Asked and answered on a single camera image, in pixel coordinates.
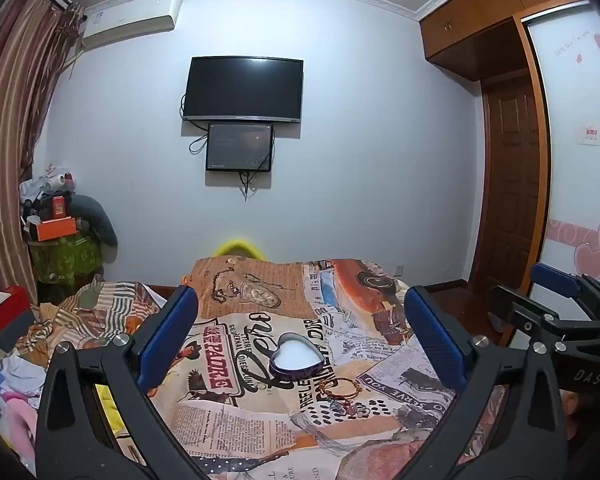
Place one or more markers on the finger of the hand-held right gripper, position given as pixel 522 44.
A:
pixel 555 277
pixel 517 312

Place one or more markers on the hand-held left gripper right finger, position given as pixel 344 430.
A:
pixel 432 340

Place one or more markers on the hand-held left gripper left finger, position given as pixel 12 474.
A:
pixel 169 332

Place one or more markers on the heart-shaped purple tin box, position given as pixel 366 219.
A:
pixel 296 357

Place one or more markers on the striped bedsheet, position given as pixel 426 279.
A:
pixel 95 310

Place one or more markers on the white sliding wardrobe door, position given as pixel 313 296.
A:
pixel 580 185

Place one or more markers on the yellow cloth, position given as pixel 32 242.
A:
pixel 107 410

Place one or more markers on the brown wooden door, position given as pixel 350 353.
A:
pixel 512 185

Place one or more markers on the yellow curved object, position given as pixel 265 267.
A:
pixel 237 247

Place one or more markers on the green patterned storage box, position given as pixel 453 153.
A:
pixel 67 259

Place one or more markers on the red and white sticker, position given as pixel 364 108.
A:
pixel 589 134

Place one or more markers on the printed newspaper-pattern blanket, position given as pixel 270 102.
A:
pixel 280 435

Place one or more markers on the orange box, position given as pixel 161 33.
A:
pixel 56 228

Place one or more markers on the red and white box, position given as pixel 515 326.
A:
pixel 7 312

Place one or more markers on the small red box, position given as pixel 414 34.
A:
pixel 59 206

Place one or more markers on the pink cloth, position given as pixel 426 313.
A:
pixel 17 420

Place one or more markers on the white plastic bags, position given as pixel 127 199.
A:
pixel 45 182

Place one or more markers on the striped brown curtain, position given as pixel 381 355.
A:
pixel 10 135

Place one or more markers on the wooden overhead cabinet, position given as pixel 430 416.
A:
pixel 480 25

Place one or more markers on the white air conditioner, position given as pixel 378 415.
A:
pixel 130 20

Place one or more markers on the white wall socket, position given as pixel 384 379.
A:
pixel 399 270

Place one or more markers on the small black wall monitor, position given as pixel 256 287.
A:
pixel 239 146

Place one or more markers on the large black wall television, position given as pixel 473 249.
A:
pixel 244 89

